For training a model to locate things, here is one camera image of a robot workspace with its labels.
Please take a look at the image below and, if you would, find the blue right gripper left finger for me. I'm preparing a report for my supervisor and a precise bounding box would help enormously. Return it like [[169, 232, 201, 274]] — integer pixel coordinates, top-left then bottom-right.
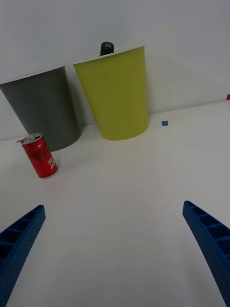
[[0, 204, 46, 307]]

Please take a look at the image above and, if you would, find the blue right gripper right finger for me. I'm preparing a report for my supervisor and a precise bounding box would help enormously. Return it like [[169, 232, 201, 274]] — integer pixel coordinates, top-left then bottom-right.
[[182, 200, 230, 307]]

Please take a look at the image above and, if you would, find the red drink can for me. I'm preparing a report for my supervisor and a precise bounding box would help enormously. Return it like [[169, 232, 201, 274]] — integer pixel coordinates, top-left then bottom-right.
[[21, 132, 58, 179]]

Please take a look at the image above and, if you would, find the grey plastic waste bin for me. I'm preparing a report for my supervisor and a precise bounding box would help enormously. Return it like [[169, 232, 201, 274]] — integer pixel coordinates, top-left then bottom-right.
[[0, 66, 82, 152]]

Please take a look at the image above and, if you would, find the yellow-green plastic waste bin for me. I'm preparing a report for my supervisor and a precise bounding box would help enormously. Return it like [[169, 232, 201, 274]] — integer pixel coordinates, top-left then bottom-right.
[[73, 45, 150, 141]]

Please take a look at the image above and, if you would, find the green bottle with black cap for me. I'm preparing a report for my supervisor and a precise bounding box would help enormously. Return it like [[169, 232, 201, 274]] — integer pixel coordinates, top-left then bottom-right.
[[100, 41, 115, 56]]

